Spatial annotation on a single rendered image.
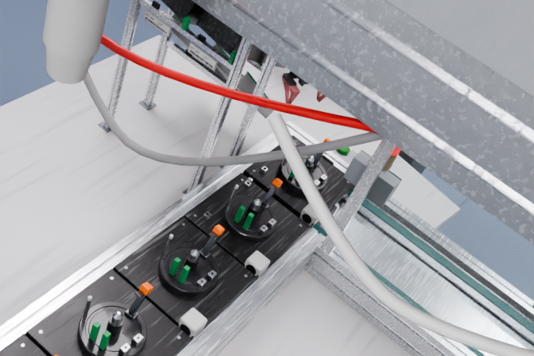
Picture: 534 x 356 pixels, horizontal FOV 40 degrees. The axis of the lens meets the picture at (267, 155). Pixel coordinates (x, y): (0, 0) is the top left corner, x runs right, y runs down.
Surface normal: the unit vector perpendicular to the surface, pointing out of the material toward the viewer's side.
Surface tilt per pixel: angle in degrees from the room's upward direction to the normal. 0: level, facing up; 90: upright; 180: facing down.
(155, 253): 0
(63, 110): 0
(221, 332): 0
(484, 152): 90
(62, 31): 90
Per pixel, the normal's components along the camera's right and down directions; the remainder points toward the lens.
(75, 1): 0.02, 0.69
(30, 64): 0.31, -0.70
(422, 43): -0.56, 0.42
